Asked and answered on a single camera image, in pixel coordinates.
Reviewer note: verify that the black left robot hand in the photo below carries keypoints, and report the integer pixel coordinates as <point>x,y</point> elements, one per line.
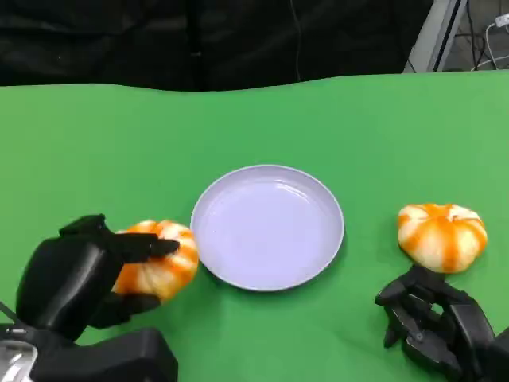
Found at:
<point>67,278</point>

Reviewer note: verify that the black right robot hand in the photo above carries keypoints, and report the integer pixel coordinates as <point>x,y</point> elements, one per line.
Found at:
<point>445,322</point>

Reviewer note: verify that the orange and white bread roll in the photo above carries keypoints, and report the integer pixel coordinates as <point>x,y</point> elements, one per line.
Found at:
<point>441,238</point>
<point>171,270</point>

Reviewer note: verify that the lilac plate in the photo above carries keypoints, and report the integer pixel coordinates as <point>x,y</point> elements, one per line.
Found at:
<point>266,231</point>

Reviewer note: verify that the green table cloth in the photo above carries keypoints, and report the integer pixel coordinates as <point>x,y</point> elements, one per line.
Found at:
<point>254,123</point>

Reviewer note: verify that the black backdrop cloth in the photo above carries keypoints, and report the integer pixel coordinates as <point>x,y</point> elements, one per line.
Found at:
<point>159,40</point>

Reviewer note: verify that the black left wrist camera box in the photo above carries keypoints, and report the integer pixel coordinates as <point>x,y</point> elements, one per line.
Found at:
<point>119,358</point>

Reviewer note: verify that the grey aluminium frame post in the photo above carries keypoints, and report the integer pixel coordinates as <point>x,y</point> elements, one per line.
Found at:
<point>437,36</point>

